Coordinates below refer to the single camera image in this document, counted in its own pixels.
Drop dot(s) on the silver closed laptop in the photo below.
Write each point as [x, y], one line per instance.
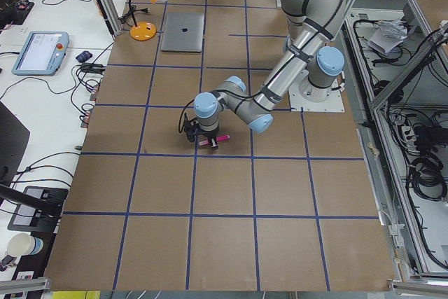
[183, 33]

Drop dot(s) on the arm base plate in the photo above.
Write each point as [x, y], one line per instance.
[305, 98]

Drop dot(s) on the black power adapter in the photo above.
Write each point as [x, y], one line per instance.
[92, 68]

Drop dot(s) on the pink marker pen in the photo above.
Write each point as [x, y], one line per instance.
[220, 139]

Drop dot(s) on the dark blue small pouch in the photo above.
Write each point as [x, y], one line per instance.
[84, 56]

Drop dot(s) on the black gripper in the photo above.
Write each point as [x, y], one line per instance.
[209, 134]

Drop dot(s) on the blue teach pendant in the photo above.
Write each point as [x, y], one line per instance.
[42, 54]

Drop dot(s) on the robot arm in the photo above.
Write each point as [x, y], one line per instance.
[311, 24]

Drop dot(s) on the white paper cup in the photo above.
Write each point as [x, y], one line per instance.
[24, 244]

